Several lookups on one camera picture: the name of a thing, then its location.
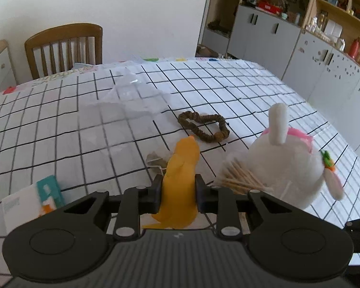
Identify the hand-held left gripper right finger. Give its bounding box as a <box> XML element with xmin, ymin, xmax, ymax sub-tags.
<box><xmin>195</xmin><ymin>174</ymin><xmax>292</xmax><ymax>241</ymax></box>

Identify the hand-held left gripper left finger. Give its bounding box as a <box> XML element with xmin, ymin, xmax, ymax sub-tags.
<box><xmin>63</xmin><ymin>174</ymin><xmax>164</xmax><ymax>241</ymax></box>

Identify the brown scrunchie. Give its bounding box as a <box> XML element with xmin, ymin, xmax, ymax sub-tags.
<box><xmin>178</xmin><ymin>111</ymin><xmax>230</xmax><ymax>142</ymax></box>

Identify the white plush rabbit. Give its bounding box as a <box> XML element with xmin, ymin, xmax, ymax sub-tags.
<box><xmin>247</xmin><ymin>103</ymin><xmax>345</xmax><ymax>211</ymax></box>

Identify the small tea bag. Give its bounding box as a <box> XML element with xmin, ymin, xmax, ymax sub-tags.
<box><xmin>146</xmin><ymin>151</ymin><xmax>169</xmax><ymax>169</ymax></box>

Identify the bundle of toothpicks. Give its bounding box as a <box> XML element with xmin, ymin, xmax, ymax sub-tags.
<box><xmin>217</xmin><ymin>157</ymin><xmax>273</xmax><ymax>196</ymax></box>

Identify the clear plastic bag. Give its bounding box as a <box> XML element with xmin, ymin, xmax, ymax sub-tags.
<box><xmin>78</xmin><ymin>69</ymin><xmax>180</xmax><ymax>156</ymax></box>

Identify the black checked white tablecloth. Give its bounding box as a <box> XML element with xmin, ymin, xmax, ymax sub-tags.
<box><xmin>0</xmin><ymin>60</ymin><xmax>360</xmax><ymax>288</ymax></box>

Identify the white flat box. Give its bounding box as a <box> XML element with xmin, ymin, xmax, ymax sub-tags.
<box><xmin>1</xmin><ymin>175</ymin><xmax>66</xmax><ymax>235</ymax></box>

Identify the light blue cloth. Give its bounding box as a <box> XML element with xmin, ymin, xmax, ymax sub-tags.
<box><xmin>73</xmin><ymin>63</ymin><xmax>95</xmax><ymax>73</ymax></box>

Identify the red bottle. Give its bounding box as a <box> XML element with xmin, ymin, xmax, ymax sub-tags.
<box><xmin>348</xmin><ymin>37</ymin><xmax>360</xmax><ymax>59</ymax></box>

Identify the brown wooden chair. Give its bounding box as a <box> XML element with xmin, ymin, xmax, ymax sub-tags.
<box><xmin>24</xmin><ymin>23</ymin><xmax>104</xmax><ymax>80</ymax></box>

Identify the red box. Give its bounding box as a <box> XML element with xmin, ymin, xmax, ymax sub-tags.
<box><xmin>258</xmin><ymin>0</ymin><xmax>284</xmax><ymax>14</ymax></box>

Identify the wooden top side cabinet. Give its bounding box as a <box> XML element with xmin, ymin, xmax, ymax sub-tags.
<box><xmin>0</xmin><ymin>39</ymin><xmax>17</xmax><ymax>95</ymax></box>

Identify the grey wooden wall cabinet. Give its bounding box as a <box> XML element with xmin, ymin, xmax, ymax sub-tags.
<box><xmin>196</xmin><ymin>0</ymin><xmax>360</xmax><ymax>151</ymax></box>

